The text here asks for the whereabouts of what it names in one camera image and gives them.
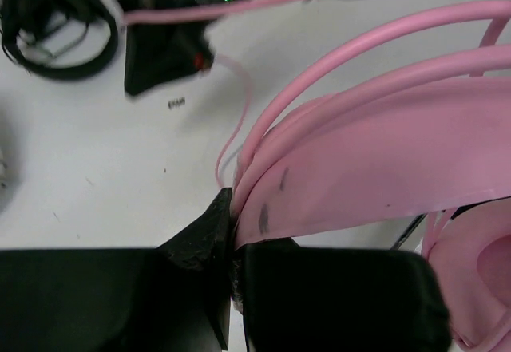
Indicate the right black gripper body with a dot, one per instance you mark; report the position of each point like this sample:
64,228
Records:
158,54

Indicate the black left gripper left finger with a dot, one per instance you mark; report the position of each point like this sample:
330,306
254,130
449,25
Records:
175,297

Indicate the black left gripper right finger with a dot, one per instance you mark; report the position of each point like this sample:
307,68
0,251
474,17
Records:
295,298

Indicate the pink headphones with cable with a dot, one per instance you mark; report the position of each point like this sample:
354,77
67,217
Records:
417,159

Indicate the white grey headphones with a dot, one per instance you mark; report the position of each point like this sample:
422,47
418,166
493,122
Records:
5,177

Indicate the black headphones with cable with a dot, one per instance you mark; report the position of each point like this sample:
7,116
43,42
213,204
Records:
26,24

